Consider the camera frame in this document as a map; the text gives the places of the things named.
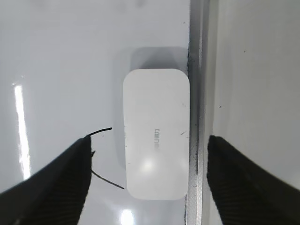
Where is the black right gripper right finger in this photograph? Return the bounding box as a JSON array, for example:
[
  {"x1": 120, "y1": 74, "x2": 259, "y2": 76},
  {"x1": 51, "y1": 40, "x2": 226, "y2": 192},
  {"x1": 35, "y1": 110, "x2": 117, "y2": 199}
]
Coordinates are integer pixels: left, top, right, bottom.
[{"x1": 207, "y1": 135, "x2": 300, "y2": 225}]

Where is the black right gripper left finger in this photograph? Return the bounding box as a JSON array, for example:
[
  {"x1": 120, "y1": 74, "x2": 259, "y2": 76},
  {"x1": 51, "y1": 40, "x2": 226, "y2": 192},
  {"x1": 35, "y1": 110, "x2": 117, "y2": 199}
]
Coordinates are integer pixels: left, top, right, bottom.
[{"x1": 0, "y1": 136, "x2": 92, "y2": 225}]

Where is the white rectangular board eraser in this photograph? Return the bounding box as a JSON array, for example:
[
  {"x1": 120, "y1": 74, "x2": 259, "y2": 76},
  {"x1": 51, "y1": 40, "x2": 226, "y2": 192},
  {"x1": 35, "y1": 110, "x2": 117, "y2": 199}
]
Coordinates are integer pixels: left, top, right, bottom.
[{"x1": 123, "y1": 68, "x2": 190, "y2": 201}]

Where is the white magnetic whiteboard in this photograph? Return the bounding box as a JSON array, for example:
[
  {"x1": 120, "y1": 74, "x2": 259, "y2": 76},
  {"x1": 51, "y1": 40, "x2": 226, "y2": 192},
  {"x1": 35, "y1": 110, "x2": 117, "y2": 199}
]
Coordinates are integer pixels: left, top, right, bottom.
[{"x1": 0, "y1": 0, "x2": 205, "y2": 225}]

